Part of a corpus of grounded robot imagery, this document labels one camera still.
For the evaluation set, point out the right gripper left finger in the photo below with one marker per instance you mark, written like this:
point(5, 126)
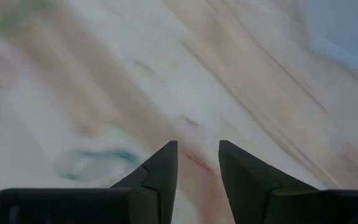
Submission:
point(154, 186)

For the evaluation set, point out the red rubber band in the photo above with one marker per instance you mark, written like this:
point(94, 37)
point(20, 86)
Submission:
point(199, 162)

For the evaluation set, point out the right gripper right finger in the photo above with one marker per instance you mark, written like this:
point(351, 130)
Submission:
point(253, 193)

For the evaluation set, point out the teal rubber band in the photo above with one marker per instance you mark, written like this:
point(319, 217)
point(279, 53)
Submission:
point(117, 153)

